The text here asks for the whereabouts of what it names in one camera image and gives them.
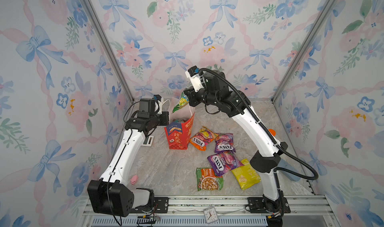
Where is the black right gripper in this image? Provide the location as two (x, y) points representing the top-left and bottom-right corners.
(183, 87), (221, 111)

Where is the green snack packet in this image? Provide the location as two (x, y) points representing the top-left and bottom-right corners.
(172, 91), (190, 113)

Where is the red paper gift bag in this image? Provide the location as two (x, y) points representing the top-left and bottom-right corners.
(164, 98), (195, 150)

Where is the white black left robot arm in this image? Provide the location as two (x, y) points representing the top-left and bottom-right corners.
(87, 112), (169, 217)

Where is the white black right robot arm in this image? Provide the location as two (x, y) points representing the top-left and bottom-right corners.
(184, 67), (285, 213)

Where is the orange Fox's candy bag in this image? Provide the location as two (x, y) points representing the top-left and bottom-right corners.
(189, 126), (218, 151)

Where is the purple fox's candy bag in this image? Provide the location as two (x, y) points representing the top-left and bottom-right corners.
(207, 151), (243, 177)
(215, 133), (236, 153)

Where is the purple Fox's candy bag lower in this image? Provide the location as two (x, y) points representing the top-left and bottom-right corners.
(207, 151), (243, 177)

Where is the pink toy pig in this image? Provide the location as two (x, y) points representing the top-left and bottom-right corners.
(130, 175), (139, 185)

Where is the green orange noodle packet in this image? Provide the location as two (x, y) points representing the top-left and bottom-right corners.
(196, 168), (224, 191)

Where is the orange plastic bottle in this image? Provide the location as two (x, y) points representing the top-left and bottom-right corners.
(269, 129), (276, 137)

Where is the yellow snack packet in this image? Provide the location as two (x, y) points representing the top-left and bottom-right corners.
(232, 159), (261, 190)

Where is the small white clock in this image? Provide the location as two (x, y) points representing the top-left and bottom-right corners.
(203, 207), (219, 225)

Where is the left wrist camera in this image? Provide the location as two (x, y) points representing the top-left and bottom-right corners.
(153, 95), (164, 115)

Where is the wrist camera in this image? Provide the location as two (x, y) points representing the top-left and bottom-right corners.
(153, 95), (164, 115)
(185, 66), (205, 93)

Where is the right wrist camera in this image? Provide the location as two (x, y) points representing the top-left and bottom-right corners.
(185, 66), (205, 93)

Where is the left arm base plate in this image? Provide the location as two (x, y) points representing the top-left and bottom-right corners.
(131, 197), (170, 214)

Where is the blue object at wall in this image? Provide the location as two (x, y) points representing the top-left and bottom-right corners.
(278, 159), (301, 182)

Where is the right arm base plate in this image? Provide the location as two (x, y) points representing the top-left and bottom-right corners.
(246, 196), (291, 214)

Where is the black corrugated cable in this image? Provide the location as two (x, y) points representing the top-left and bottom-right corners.
(197, 67), (319, 181)

